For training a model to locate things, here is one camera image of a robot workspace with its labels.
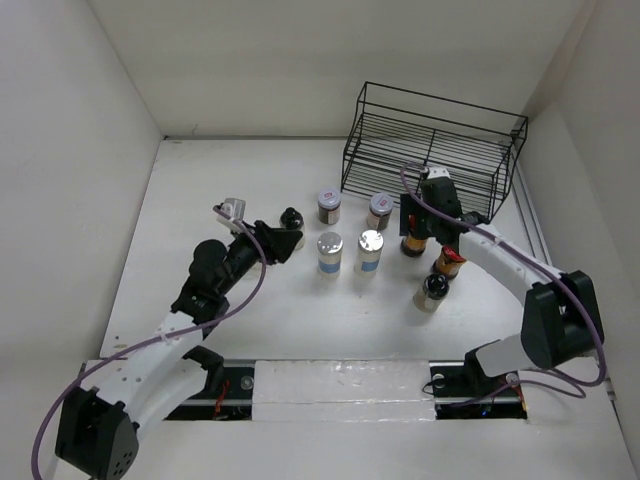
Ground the black cap white powder bottle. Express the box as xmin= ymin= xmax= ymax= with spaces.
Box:
xmin=279 ymin=207 xmax=305 ymax=233

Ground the black wire rack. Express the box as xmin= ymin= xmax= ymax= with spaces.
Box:
xmin=340 ymin=81 xmax=529 ymax=218

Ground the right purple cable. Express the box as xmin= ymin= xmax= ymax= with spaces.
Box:
xmin=399 ymin=162 xmax=607 ymax=401

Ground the white lid dark sauce jar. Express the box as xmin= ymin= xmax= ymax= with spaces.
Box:
xmin=317 ymin=188 xmax=341 ymax=225

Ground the silver lid bead bottle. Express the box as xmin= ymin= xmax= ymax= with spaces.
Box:
xmin=354 ymin=230 xmax=384 ymax=277
xmin=316 ymin=232 xmax=343 ymax=279

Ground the red lid sauce jar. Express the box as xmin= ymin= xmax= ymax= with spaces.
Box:
xmin=400 ymin=214 xmax=429 ymax=257
xmin=431 ymin=246 xmax=467 ymax=281

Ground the white lid brown sauce jar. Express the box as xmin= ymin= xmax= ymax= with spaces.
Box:
xmin=366 ymin=192 xmax=394 ymax=231

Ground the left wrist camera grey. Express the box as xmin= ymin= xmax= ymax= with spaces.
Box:
xmin=214 ymin=197 xmax=246 ymax=221

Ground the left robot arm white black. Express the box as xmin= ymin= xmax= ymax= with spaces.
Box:
xmin=55 ymin=221 xmax=303 ymax=479

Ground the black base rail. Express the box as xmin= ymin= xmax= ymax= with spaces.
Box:
xmin=169 ymin=360 xmax=528 ymax=423

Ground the black cap beige spice bottle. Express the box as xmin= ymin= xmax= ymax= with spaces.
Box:
xmin=413 ymin=273 xmax=450 ymax=312

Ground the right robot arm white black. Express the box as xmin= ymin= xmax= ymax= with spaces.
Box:
xmin=401 ymin=167 xmax=607 ymax=403

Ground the purple cable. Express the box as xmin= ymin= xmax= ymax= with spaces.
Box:
xmin=30 ymin=209 xmax=267 ymax=480
xmin=399 ymin=162 xmax=607 ymax=401

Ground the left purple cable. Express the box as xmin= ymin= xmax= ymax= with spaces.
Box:
xmin=30 ymin=209 xmax=267 ymax=480

